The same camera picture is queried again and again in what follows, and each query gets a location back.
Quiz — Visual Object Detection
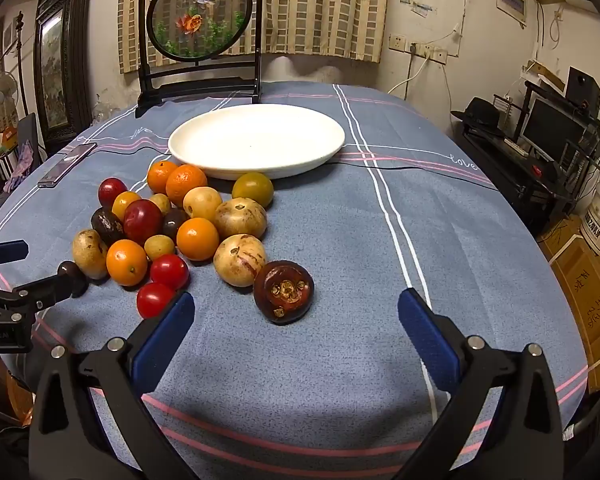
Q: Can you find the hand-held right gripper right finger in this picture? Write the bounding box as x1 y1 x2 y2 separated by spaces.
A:
397 287 566 480

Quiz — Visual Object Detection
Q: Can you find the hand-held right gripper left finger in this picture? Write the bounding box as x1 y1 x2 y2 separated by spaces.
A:
28 290 198 480

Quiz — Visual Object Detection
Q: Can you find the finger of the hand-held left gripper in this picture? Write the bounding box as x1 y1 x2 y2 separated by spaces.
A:
0 240 29 268
0 270 65 313

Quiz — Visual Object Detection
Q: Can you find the red cherry tomato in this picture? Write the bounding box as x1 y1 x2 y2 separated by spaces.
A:
150 254 190 292
136 282 177 320

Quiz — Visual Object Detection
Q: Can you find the dark brown water chestnut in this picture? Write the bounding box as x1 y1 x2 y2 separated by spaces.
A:
90 207 127 247
253 260 315 325
57 260 89 299

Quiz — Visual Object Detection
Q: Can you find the oblong tan fruit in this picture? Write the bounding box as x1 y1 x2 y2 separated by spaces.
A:
72 229 110 281

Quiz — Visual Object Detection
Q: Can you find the smooth orange round fruit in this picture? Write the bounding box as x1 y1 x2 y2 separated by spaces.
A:
176 217 220 262
105 239 149 287

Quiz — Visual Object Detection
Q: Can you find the tan purple-striped fruit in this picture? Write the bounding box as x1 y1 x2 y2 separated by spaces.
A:
213 234 267 288

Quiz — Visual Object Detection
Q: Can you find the dark purple plum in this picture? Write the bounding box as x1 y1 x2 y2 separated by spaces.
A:
161 208 190 241

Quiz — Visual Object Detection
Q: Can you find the small dark red plum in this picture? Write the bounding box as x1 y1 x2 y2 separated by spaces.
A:
98 177 129 208

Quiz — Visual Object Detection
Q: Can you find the big red apple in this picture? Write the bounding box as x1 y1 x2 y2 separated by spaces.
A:
123 199 164 246

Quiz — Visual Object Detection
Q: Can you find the small orange tomato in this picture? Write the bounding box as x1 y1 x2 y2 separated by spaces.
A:
111 191 142 221

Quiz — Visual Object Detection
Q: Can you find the smooth tan round fruit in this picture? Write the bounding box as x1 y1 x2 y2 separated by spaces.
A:
182 186 224 222

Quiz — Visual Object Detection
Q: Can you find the brownish tan passion fruit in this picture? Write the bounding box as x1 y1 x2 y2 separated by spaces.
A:
213 197 268 241

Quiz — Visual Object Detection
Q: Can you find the orange mandarin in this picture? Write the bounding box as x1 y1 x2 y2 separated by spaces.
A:
146 160 180 195
165 164 209 208

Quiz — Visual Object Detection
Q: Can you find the yellow-green tomato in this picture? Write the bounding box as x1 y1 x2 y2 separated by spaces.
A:
231 172 275 209

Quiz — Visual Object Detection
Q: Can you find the white oval plate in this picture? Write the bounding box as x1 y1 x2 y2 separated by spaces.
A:
168 104 346 181

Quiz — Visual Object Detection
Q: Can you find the purple smartphone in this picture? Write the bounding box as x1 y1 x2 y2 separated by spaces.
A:
37 142 98 189

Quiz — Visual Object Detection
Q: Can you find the blue plaid tablecloth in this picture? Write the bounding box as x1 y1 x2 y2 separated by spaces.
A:
0 82 600 480

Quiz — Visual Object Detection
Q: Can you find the white standing fan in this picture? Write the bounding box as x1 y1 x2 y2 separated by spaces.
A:
0 70 21 131

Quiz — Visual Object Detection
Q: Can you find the brown cardboard box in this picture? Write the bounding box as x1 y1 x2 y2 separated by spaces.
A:
537 215 600 391

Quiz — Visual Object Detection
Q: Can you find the black computer desk rack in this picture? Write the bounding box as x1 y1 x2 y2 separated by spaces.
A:
450 80 600 237

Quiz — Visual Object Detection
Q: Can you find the dark wood framed painting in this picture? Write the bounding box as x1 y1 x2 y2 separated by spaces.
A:
32 0 97 157

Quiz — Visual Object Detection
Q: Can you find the white plastic bucket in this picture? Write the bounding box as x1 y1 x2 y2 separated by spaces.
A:
577 180 600 258

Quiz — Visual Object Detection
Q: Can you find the black hat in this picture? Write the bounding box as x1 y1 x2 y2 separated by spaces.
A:
450 97 504 136

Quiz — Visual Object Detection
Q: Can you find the computer monitor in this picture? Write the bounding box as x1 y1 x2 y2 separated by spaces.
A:
520 96 588 163

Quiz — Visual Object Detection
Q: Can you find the round embroidered screen black stand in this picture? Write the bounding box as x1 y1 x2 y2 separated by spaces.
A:
135 0 264 120

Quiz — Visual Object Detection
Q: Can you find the small cardboard box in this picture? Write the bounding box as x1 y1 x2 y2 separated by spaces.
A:
525 60 566 92

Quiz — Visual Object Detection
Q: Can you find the black speaker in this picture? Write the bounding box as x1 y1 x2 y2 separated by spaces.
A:
565 66 600 106

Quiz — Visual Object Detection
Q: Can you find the beige plaid curtain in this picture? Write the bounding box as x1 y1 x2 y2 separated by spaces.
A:
118 0 392 75

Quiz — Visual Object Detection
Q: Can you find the white wall panel box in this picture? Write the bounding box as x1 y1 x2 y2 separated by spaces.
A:
496 0 528 28

